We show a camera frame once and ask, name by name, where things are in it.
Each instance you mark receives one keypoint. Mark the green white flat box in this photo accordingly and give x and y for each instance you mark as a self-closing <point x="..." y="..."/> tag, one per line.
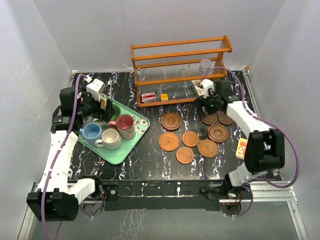
<point x="196" y="88"/>

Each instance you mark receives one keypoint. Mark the yellow small block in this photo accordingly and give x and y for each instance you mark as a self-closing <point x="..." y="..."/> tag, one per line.
<point x="164" y="97"/>

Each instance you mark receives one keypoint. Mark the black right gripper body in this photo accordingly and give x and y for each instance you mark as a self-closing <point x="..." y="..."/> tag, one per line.
<point x="210" y="103"/>

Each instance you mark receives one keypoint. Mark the orange wooden rack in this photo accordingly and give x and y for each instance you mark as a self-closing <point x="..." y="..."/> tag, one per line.
<point x="170" y="67"/>

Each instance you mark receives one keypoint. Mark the green floral serving tray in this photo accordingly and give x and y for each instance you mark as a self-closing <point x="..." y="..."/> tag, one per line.
<point x="141" y="125"/>

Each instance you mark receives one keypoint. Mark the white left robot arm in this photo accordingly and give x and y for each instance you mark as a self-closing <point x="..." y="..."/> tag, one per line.
<point x="54" y="200"/>

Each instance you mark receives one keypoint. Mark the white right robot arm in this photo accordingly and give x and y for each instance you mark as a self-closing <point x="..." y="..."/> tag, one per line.
<point x="265" y="149"/>

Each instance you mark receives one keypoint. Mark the smooth brown wooden coaster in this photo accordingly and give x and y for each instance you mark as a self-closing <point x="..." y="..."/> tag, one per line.
<point x="190" y="139"/>
<point x="185" y="155"/>

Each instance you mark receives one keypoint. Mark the woven rattan coaster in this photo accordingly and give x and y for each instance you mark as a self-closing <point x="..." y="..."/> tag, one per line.
<point x="169" y="141"/>
<point x="207" y="148"/>

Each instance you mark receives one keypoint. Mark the white speckled mug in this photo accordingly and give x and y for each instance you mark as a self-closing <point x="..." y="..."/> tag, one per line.
<point x="110" y="139"/>

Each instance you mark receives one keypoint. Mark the green floral mug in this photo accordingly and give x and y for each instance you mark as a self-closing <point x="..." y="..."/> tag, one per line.
<point x="116" y="112"/>

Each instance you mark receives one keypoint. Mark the dark grooved wooden coaster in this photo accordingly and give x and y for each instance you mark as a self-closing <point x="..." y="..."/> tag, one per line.
<point x="171" y="121"/>
<point x="217" y="133"/>

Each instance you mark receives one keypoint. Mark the dark walnut coaster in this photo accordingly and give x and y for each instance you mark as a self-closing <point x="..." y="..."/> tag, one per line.
<point x="224" y="119"/>
<point x="210" y="119"/>

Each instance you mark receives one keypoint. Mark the aluminium table frame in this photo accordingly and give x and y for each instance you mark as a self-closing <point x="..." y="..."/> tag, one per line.
<point x="259" y="188"/>

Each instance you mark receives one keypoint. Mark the maroon speckled mug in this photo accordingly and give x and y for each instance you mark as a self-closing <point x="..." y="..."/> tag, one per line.
<point x="124" y="124"/>

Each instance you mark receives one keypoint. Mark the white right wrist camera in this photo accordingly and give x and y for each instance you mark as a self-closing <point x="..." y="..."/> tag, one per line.
<point x="205" y="88"/>

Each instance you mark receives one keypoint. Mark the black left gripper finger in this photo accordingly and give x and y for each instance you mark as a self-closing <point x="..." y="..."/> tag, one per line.
<point x="101" y="114"/>
<point x="109" y="110"/>

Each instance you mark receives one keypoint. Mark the red white small box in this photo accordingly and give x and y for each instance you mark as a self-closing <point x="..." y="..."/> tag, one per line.
<point x="148" y="97"/>

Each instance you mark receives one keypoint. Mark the blue mug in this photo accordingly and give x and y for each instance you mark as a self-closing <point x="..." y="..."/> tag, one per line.
<point x="91" y="133"/>

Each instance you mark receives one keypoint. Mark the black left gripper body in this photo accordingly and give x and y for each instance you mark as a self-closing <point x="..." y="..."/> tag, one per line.
<point x="90" y="107"/>

